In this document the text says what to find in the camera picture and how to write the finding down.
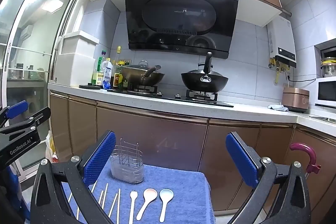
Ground wooden chopstick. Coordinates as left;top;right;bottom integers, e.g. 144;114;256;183
98;190;104;205
91;181;97;193
101;183;108;211
116;188;121;224
108;193;118;218

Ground white plastic spork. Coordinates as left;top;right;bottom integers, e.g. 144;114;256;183
128;190;138;224

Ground plastic bag on floor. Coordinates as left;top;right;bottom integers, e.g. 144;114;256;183
45;130;59;163

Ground brown lower cabinets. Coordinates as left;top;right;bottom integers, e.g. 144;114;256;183
50;89;335;223

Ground black tray on counter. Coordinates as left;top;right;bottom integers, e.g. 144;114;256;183
79;84;101;90

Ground white blue bottle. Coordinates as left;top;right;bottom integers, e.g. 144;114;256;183
101;58;113;90

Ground dark sauce bottle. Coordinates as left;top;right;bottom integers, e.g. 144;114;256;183
118;60;128;90

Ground blue cloth on counter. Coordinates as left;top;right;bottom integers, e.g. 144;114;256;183
268;104;288;112

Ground blue terry towel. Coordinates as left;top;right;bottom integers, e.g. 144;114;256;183
61;160;217;224

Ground pink rice cooker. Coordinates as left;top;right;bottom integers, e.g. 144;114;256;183
281;87;310;113

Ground tall yellow cap oil bottle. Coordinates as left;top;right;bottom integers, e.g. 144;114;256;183
111;46;121;89

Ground glass sliding door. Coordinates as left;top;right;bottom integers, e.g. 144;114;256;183
1;0;76;126

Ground bronze wok with lid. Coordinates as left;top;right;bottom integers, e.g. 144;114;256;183
120;60;165;86

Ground white microwave oven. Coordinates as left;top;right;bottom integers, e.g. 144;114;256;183
315;76;336;108

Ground black gas stove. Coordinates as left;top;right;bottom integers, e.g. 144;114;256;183
107;84;234;108

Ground glass jar on shelf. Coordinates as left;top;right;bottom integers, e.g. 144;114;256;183
321;57;336;77

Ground black wok with lid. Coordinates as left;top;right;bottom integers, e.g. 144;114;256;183
181;52;228;93

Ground white gas water heater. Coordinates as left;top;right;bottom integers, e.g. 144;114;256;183
267;15;297;68

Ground black range hood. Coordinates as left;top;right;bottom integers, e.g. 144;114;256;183
125;0;239;59

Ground magenta hook handle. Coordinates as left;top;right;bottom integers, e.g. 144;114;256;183
289;142;322;175

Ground clear utensil holder wire rack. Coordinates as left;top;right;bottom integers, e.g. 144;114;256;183
110;138;144;184

